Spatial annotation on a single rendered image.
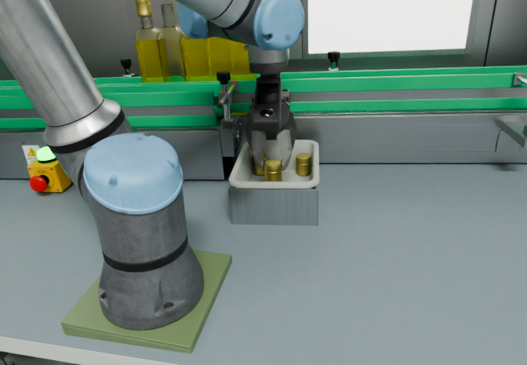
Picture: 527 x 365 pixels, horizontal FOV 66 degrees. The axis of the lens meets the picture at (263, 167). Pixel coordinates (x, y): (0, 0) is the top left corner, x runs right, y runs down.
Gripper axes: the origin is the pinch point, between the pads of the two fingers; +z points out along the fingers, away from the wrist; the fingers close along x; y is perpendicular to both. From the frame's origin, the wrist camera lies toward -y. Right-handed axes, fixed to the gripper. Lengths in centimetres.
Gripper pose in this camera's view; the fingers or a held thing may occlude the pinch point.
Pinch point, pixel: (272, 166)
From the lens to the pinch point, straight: 81.0
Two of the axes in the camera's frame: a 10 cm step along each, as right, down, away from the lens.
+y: 1.0, -4.3, 9.0
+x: -9.9, 0.1, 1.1
